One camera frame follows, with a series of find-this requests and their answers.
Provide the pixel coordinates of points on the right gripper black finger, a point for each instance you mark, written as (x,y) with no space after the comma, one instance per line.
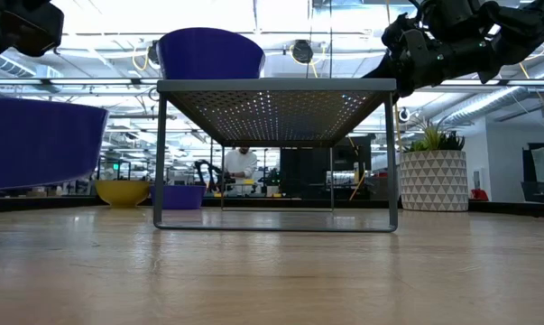
(386,71)
(406,81)

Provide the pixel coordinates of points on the blue mini bowl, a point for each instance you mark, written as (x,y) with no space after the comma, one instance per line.
(208,54)
(183,197)
(37,140)

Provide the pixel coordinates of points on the black background robot arm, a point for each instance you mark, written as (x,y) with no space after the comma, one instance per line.
(208,173)

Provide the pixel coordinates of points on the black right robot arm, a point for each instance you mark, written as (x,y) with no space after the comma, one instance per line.
(524,27)

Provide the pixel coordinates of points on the speckled mini bowl yellow outside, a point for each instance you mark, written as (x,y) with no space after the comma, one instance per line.
(122,192)

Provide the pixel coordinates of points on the small round ceiling reel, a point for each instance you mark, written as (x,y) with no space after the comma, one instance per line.
(403,115)

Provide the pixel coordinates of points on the plant in white patterned pot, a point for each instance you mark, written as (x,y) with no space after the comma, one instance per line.
(434,180)

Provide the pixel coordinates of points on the grey perforated metal shelf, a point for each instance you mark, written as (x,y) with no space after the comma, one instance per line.
(276,85)

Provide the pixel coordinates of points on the black cabinet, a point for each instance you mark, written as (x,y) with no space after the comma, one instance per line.
(307,171)

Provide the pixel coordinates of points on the red object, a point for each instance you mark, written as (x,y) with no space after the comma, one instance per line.
(479,195)

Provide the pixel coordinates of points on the person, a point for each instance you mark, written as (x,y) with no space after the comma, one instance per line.
(240,162)

